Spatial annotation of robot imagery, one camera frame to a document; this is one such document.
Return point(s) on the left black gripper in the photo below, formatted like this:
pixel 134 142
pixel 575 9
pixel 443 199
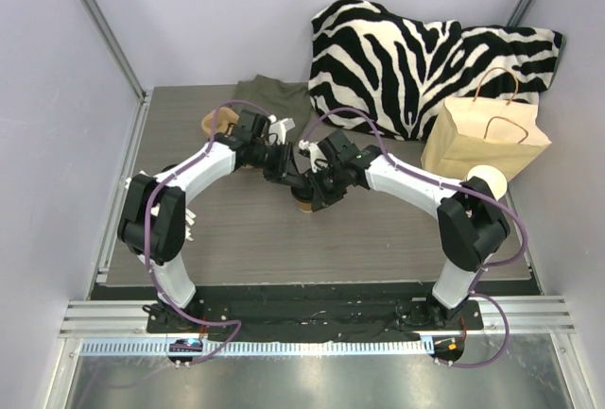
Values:
pixel 284 166

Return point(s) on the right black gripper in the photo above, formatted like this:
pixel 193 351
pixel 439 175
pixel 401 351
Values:
pixel 322 187

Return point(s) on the black plastic cup lid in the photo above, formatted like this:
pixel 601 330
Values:
pixel 303 193

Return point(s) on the brown paper coffee cup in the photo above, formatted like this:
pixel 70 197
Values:
pixel 304 205

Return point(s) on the brown pulp cup carrier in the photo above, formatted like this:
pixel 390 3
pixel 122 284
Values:
pixel 220 122

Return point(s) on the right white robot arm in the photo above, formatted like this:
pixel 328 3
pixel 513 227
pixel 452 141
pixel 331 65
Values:
pixel 472 225

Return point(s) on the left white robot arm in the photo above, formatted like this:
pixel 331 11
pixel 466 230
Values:
pixel 154 223

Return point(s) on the olive green cloth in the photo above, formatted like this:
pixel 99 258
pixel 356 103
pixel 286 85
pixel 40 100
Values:
pixel 283 99

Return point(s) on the white wrapped straws bundle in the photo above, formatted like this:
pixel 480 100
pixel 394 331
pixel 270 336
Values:
pixel 190 225

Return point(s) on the zebra print blanket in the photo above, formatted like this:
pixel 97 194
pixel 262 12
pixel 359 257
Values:
pixel 369 61

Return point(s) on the brown paper bag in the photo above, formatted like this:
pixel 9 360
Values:
pixel 472 131

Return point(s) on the stack of paper cups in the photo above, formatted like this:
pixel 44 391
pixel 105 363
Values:
pixel 494 178

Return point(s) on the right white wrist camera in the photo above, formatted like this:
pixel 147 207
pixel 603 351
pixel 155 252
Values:
pixel 312 152

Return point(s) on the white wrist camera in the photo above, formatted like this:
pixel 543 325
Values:
pixel 312 152
pixel 278 129

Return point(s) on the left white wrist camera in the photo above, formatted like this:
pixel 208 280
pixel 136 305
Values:
pixel 278 129

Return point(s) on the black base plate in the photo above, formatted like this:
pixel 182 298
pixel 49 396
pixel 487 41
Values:
pixel 312 312

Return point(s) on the aluminium rail frame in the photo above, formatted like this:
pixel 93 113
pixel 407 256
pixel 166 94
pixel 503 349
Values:
pixel 250 232

